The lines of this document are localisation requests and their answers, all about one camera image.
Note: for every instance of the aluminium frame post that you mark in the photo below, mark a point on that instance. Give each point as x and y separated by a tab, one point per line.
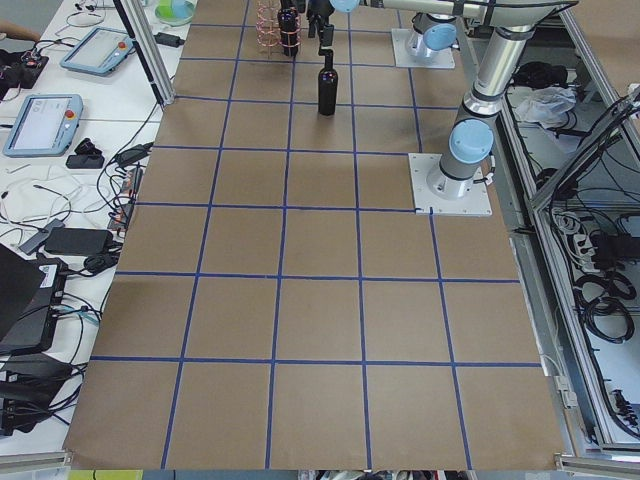
138	28

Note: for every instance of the blue teach pendant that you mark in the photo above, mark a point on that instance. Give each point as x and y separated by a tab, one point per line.
99	52
45	126

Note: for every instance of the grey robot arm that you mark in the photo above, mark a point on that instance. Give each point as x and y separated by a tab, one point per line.
423	21
512	23

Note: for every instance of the dark glass wine bottle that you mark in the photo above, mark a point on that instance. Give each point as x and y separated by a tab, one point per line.
327	82

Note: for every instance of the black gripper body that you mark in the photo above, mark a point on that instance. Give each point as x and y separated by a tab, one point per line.
316	8

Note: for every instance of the green glass bowl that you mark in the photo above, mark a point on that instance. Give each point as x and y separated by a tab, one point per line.
174	12

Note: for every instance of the copper wire wine rack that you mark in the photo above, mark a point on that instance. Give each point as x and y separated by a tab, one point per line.
267	30

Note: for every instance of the dark bottle in rack front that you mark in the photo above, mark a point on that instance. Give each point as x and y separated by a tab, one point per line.
288	23

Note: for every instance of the black power adapter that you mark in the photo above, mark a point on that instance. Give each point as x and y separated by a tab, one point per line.
167	39

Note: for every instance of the blue teach pendant far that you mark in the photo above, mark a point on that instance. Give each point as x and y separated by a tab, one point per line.
99	52

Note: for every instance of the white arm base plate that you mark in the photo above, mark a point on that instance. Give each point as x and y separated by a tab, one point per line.
431	49
436	194

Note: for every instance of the black laptop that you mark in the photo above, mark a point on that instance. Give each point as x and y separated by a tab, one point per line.
30	292

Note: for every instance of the blue teach pendant near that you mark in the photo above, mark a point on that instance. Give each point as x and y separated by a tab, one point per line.
45	126

